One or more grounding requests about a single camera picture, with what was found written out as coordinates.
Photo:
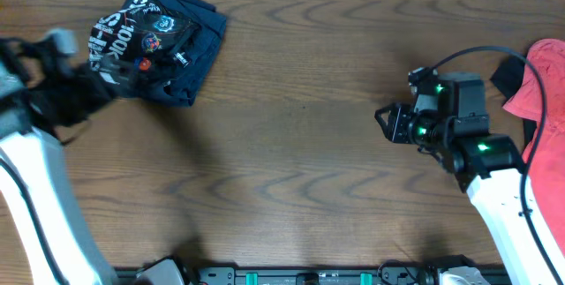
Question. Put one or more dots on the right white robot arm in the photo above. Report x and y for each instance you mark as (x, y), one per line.
(491, 172)

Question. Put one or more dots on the red mesh garment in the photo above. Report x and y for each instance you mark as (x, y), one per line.
(547, 169)

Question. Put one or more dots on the black orange patterned jersey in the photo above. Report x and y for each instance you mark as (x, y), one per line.
(137, 38)

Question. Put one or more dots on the folded navy blue garment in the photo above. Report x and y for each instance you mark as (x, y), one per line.
(185, 55)

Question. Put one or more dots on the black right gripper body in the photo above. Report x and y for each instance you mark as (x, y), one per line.
(425, 128)

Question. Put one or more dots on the black garment under red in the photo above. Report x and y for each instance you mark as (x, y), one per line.
(508, 78)

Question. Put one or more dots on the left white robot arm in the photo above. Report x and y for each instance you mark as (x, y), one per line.
(58, 244)

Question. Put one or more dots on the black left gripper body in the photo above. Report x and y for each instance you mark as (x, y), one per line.
(73, 100)

